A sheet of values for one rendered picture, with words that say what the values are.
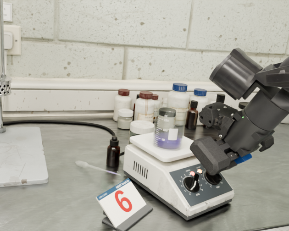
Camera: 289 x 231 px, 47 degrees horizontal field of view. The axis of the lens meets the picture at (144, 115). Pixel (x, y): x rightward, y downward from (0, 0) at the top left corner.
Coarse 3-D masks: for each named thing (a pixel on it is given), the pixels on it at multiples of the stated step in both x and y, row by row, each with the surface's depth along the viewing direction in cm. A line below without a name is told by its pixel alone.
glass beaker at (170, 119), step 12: (156, 108) 64; (168, 108) 67; (180, 108) 67; (156, 120) 64; (168, 120) 62; (180, 120) 63; (156, 132) 64; (168, 132) 63; (180, 132) 64; (156, 144) 65; (168, 144) 64; (180, 144) 65
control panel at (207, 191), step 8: (184, 168) 63; (192, 168) 64; (200, 168) 64; (176, 176) 60; (184, 176) 61; (192, 176) 62; (200, 176) 63; (176, 184) 59; (200, 184) 61; (208, 184) 62; (224, 184) 64; (184, 192) 58; (192, 192) 59; (200, 192) 60; (208, 192) 61; (216, 192) 62; (224, 192) 62; (192, 200) 58; (200, 200) 59
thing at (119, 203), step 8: (128, 184) 61; (112, 192) 57; (120, 192) 59; (128, 192) 60; (136, 192) 61; (104, 200) 55; (112, 200) 56; (120, 200) 57; (128, 200) 59; (136, 200) 60; (112, 208) 55; (120, 208) 56; (128, 208) 58; (112, 216) 54; (120, 216) 55
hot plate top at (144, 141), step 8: (136, 136) 70; (144, 136) 70; (152, 136) 71; (136, 144) 67; (144, 144) 66; (152, 144) 66; (184, 144) 68; (152, 152) 63; (160, 152) 63; (168, 152) 64; (176, 152) 64; (184, 152) 64; (168, 160) 61
